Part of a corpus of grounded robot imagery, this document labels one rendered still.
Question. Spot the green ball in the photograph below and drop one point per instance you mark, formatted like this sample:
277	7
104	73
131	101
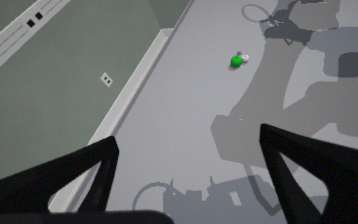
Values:
236	61

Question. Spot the grey table edge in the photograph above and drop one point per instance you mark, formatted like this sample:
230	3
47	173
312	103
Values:
90	172

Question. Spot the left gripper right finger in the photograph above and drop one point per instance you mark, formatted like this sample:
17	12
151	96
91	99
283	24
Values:
335	165

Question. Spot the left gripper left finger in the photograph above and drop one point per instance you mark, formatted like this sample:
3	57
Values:
29	191

